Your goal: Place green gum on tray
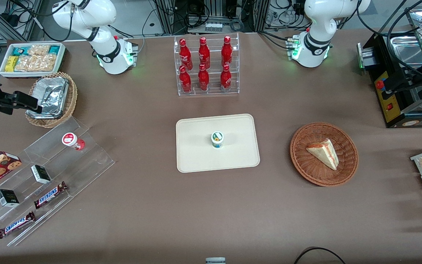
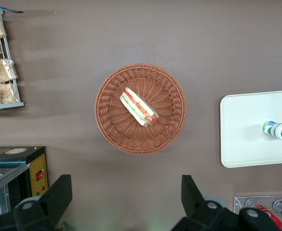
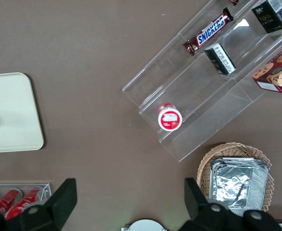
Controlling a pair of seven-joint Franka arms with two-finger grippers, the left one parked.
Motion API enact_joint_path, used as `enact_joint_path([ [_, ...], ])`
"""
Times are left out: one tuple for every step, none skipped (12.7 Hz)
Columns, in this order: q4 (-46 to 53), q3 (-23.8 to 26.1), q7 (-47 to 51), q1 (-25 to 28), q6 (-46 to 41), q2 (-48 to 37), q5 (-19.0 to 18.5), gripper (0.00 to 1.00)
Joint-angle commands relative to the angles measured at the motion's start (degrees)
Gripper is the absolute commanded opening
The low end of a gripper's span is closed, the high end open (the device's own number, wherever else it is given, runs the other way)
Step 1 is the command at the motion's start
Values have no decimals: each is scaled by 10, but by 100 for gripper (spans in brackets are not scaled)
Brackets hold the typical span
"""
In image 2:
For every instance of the clear acrylic bottle rack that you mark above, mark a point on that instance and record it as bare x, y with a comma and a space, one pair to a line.
239, 204

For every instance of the wrapped triangle sandwich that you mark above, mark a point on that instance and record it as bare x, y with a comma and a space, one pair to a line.
138, 107

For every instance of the beige plastic tray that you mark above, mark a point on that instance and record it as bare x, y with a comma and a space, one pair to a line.
244, 134

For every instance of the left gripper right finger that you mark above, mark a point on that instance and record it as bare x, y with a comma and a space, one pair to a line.
193, 204

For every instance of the round brown wicker basket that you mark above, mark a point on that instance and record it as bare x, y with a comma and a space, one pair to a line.
111, 125

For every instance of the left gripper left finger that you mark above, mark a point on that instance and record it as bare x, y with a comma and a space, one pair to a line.
56, 199

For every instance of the black food warming cabinet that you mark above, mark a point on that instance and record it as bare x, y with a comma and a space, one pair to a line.
38, 166

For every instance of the blue tape strip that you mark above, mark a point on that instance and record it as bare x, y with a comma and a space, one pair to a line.
13, 10

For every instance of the tray of bagged snacks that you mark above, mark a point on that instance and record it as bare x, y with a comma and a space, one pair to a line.
10, 106

